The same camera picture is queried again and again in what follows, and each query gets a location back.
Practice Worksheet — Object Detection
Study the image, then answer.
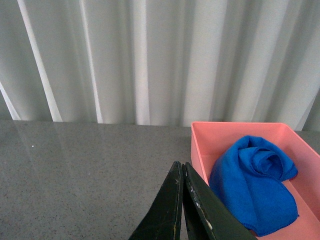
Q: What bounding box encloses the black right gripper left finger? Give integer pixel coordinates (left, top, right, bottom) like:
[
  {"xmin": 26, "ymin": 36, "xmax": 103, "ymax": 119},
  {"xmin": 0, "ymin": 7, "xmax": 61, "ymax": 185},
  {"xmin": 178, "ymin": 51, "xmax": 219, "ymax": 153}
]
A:
[{"xmin": 129, "ymin": 161, "xmax": 184, "ymax": 240}]

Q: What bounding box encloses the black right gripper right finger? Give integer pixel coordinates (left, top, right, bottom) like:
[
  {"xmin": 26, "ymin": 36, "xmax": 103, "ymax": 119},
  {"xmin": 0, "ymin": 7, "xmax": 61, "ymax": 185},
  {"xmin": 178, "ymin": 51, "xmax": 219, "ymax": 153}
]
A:
[{"xmin": 182, "ymin": 162, "xmax": 256, "ymax": 240}]

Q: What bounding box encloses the blue microfiber cloth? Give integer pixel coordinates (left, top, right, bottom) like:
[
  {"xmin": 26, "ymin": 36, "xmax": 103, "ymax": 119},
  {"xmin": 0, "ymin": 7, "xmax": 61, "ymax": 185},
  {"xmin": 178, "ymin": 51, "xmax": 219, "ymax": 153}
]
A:
[{"xmin": 208, "ymin": 135, "xmax": 299, "ymax": 237}]

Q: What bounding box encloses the pink plastic bin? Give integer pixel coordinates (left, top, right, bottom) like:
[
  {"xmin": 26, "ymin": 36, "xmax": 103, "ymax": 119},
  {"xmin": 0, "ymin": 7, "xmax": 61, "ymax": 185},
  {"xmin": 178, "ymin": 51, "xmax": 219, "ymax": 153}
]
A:
[{"xmin": 191, "ymin": 121, "xmax": 320, "ymax": 240}]

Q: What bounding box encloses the white pleated curtain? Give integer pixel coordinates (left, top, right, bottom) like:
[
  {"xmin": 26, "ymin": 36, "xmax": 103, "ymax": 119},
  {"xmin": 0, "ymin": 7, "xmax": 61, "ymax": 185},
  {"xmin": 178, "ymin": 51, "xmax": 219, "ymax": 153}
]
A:
[{"xmin": 0, "ymin": 0, "xmax": 320, "ymax": 131}]

